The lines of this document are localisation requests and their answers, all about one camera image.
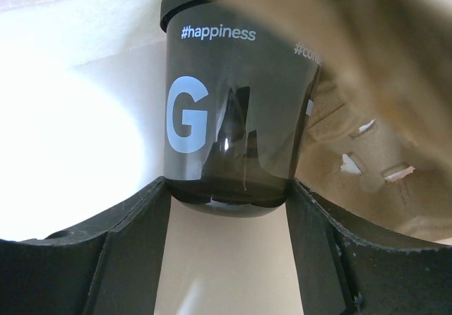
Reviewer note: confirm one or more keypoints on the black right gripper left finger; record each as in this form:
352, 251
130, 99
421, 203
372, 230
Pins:
107, 264

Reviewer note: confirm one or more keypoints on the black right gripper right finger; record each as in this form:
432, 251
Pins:
348, 265

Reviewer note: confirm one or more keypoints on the beige cardboard cup carrier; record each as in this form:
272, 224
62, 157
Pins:
379, 139

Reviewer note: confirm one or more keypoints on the black takeout coffee cup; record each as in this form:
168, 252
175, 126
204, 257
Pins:
238, 100

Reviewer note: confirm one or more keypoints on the beige paper takeout bag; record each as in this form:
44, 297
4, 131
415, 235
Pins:
77, 141

